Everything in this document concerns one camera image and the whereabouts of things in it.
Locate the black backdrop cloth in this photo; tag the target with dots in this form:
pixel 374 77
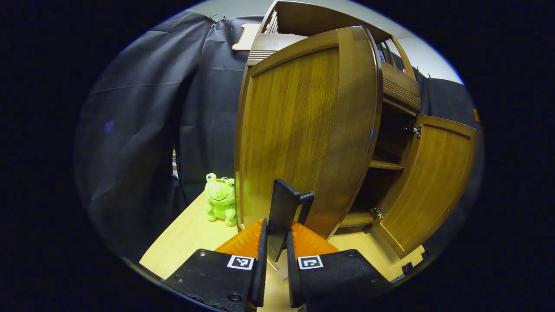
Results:
pixel 138 130

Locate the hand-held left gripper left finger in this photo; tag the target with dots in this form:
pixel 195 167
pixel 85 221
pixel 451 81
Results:
pixel 263 268

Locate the green frog plush toy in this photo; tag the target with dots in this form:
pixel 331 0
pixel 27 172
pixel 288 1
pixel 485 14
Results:
pixel 221 197

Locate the wooden shoe cabinet door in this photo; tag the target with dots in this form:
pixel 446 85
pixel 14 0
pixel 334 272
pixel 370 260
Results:
pixel 299 130
pixel 433 186

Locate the wooden double-door shoe cabinet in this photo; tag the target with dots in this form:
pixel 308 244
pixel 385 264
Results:
pixel 303 15

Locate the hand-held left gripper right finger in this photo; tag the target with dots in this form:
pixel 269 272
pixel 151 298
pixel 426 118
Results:
pixel 292 273

